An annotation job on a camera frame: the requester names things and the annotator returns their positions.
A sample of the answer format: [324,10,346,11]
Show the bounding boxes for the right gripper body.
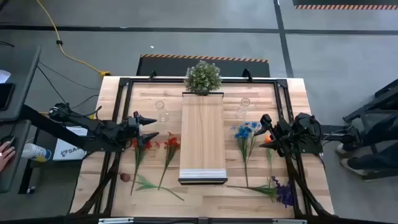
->
[272,118,295,157]

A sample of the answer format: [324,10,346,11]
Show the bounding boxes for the grey two-tier desk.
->
[0,46,42,194]

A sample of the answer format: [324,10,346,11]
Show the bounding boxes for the clear glass vase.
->
[235,97,251,121]
[154,100,170,124]

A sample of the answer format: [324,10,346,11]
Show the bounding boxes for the person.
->
[335,114,398,178]

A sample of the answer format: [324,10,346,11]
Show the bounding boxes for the blue artificial flower stem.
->
[230,121,262,188]

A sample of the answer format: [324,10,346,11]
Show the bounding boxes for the silver aluminium extrusion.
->
[98,217,134,224]
[272,218,307,224]

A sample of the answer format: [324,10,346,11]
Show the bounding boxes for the black floor cable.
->
[37,61,91,91]
[36,65,100,110]

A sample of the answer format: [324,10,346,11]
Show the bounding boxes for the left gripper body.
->
[124,114,142,147]

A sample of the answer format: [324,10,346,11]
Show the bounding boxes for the black mat striped edge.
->
[136,54,271,78]

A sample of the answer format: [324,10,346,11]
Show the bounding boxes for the red artificial flower stem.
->
[129,138,154,197]
[156,131,182,191]

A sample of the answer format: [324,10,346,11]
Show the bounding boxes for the black metal cart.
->
[341,79,398,181]

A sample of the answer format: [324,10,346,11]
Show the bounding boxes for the purple artificial flower stem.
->
[226,175,296,208]

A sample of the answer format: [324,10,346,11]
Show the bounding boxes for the yellow extension cable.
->
[35,0,111,78]

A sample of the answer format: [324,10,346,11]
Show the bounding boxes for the white printed cardboard box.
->
[52,126,90,162]

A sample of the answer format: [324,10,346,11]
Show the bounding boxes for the dark red artificial tulip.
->
[119,172,185,202]

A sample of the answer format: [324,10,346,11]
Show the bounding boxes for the green potted plant black pot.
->
[183,60,223,96]

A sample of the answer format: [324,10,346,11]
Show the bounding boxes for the white spray can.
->
[21,142,52,163]

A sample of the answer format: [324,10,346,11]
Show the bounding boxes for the orange artificial tulip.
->
[264,133,275,187]

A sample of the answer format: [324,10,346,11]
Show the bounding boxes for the wooden shelf black metal frame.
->
[178,91,229,186]

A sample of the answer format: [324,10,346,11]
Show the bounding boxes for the black aluminium rig frame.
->
[18,70,355,224]

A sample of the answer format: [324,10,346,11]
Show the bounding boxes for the person's hand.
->
[0,141,16,172]

